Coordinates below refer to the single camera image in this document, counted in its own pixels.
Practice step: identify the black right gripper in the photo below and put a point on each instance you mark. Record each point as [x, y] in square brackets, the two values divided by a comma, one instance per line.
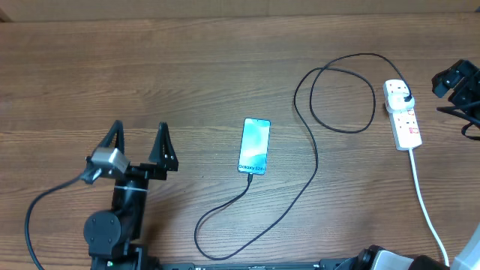
[469, 86]

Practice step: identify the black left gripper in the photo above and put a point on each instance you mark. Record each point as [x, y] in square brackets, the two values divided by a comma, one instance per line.
[157, 170]

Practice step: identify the white power strip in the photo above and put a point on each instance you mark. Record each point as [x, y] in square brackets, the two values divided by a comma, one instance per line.
[404, 125]

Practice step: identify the blue-screen Samsung smartphone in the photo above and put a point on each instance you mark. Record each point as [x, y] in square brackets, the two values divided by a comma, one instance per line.
[254, 146]

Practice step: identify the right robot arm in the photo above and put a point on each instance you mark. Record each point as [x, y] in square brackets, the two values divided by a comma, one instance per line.
[468, 258]

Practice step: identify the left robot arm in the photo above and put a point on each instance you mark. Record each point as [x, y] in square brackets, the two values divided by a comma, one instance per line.
[111, 234]

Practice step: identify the white USB charger plug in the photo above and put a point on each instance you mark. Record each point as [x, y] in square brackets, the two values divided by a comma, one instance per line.
[396, 103]

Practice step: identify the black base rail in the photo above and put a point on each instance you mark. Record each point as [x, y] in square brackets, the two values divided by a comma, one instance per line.
[323, 264]

